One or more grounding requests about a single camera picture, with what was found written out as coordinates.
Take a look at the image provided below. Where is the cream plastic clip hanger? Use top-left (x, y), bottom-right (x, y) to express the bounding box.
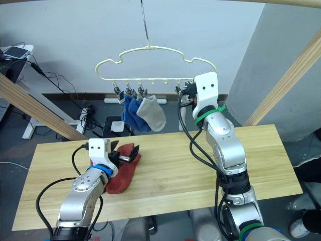
top-left (95, 45), bottom-right (218, 87)

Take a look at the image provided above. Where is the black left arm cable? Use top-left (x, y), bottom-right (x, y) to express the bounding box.
top-left (36, 143), bottom-right (104, 241)

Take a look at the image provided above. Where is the white sock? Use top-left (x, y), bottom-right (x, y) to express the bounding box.
top-left (179, 101), bottom-right (194, 132)

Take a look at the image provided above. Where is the red sock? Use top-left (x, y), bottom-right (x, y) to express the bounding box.
top-left (105, 143), bottom-right (142, 195)

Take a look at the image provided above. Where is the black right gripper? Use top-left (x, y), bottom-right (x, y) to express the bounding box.
top-left (181, 93), bottom-right (201, 109)

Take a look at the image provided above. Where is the black equipment box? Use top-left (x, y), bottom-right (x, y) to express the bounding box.
top-left (0, 59), bottom-right (25, 84)

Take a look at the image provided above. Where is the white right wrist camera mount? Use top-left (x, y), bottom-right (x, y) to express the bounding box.
top-left (192, 72), bottom-right (219, 118)

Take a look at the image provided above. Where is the black trouser leg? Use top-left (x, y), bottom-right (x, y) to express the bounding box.
top-left (292, 150), bottom-right (321, 182)

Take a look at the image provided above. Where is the white paper sheet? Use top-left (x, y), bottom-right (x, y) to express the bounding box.
top-left (110, 120), bottom-right (124, 133)

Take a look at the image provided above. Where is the grey sock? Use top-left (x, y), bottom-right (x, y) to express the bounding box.
top-left (136, 95), bottom-right (167, 132)

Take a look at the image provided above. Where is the blue sock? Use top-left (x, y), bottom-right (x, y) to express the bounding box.
top-left (129, 97), bottom-right (152, 133)
top-left (121, 94), bottom-right (137, 128)

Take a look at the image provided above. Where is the black stool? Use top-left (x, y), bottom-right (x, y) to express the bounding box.
top-left (102, 115), bottom-right (134, 138)

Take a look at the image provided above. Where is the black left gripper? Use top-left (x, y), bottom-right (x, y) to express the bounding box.
top-left (107, 140), bottom-right (140, 170)

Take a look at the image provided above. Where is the white perforated panel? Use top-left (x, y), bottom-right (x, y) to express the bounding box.
top-left (0, 97), bottom-right (10, 119)

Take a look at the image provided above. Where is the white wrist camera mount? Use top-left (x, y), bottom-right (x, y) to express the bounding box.
top-left (192, 72), bottom-right (219, 118)
top-left (88, 138), bottom-right (118, 177)

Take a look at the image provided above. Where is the wooden frame beam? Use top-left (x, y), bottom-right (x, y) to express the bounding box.
top-left (242, 32), bottom-right (321, 127)
top-left (0, 72), bottom-right (87, 141)

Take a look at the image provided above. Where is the thin metal hanging rod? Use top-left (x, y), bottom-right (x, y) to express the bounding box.
top-left (139, 0), bottom-right (150, 47)

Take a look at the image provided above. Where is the white power strip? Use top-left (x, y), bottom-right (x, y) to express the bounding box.
top-left (104, 97), bottom-right (168, 105)

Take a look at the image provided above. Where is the black floor cable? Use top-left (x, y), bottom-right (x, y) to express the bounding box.
top-left (25, 51), bottom-right (85, 112)

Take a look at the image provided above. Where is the small grey white device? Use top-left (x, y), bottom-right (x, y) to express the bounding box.
top-left (4, 46), bottom-right (29, 60)

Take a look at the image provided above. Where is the white sneaker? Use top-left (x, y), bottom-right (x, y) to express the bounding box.
top-left (287, 216), bottom-right (311, 239)

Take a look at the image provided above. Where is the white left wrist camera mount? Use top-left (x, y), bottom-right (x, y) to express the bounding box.
top-left (88, 138), bottom-right (118, 177)

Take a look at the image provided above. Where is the black cable bundle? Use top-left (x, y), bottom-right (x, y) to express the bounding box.
top-left (79, 101), bottom-right (102, 133)

